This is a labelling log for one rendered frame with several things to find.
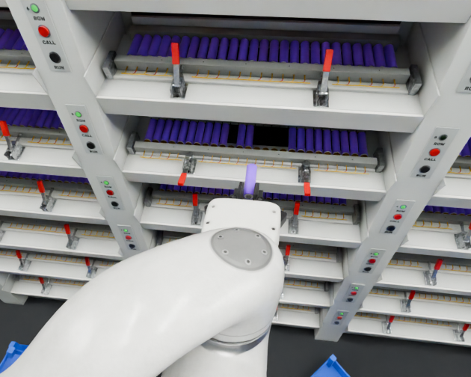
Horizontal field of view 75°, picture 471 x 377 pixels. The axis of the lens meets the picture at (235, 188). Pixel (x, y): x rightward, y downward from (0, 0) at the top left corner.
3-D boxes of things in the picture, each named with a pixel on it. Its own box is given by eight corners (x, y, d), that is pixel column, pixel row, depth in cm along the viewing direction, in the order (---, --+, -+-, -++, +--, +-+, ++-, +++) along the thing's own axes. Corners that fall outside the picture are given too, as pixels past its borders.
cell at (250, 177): (244, 167, 55) (241, 197, 51) (250, 161, 53) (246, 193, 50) (253, 171, 55) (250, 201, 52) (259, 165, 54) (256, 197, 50)
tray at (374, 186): (379, 201, 72) (397, 181, 63) (127, 181, 77) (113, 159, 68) (371, 132, 81) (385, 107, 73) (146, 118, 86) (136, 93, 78)
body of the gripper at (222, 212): (282, 250, 33) (282, 195, 42) (188, 241, 34) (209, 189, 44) (276, 298, 37) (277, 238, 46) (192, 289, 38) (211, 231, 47)
